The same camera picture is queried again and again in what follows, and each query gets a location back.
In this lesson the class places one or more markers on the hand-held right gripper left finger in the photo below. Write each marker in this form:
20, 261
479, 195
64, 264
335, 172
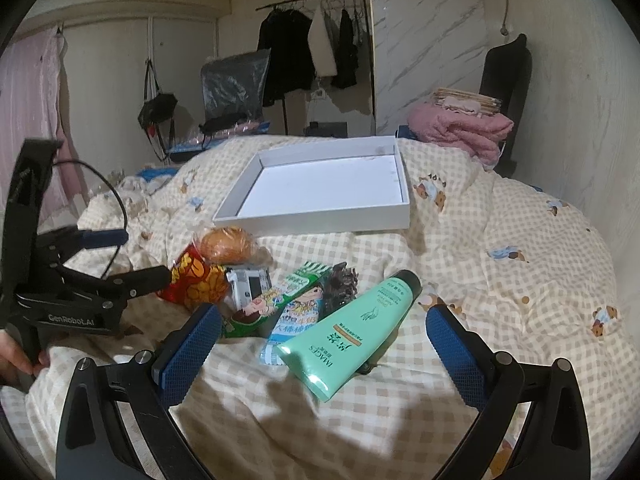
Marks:
190, 355

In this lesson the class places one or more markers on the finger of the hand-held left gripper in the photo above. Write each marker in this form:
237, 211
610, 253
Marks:
105, 239
145, 280

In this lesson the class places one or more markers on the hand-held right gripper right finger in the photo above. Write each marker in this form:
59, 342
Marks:
452, 360

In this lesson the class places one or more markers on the red yellow snack packet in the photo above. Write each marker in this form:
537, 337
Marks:
197, 280

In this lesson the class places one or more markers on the white black spotted packet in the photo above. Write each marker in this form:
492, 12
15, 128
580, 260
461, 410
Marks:
245, 285

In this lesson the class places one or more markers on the bun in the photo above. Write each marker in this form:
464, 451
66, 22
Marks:
227, 245

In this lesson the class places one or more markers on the blue striped lollipop packet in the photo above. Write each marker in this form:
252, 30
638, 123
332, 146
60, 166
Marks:
295, 327

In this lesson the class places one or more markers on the green cream tube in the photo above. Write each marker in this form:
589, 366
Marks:
345, 330

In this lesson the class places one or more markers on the dark hair claw clip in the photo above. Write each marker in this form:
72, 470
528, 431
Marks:
340, 285

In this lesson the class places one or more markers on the green striped snack packet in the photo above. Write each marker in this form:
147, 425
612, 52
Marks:
310, 272

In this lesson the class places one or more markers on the white shallow cardboard box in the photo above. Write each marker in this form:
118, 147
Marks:
320, 190

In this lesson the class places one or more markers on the person's left hand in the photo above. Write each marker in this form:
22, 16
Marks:
17, 357

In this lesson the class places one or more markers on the blue plastic bag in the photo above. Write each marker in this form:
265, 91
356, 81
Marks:
155, 174

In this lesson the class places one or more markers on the checked bear print blanket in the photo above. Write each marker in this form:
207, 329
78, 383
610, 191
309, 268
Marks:
500, 270

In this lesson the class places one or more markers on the blue plastic package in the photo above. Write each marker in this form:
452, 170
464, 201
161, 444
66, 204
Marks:
185, 149

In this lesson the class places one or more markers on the black hanging bag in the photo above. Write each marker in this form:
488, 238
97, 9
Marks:
157, 107

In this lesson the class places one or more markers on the white closet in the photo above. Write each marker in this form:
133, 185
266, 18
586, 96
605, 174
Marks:
110, 85

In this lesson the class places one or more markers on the chair under plastic cover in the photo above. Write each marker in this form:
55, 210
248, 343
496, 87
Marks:
235, 85

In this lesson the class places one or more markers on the pink folded blanket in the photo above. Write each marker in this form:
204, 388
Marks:
450, 127

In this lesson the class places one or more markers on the black storage crate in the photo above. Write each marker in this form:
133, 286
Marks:
325, 129

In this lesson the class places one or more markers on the black hanging coat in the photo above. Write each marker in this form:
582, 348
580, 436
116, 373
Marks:
285, 55

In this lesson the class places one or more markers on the beige striped folded cloth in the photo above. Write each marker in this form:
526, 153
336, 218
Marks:
465, 100

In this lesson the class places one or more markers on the white hanging garment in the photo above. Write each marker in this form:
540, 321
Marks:
322, 45

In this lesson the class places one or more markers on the black chair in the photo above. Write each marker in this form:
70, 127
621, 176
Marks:
510, 70

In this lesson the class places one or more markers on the black hanging dress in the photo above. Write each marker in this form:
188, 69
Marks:
346, 55

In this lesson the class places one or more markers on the marble pattern partition panel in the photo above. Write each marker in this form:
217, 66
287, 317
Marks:
425, 35

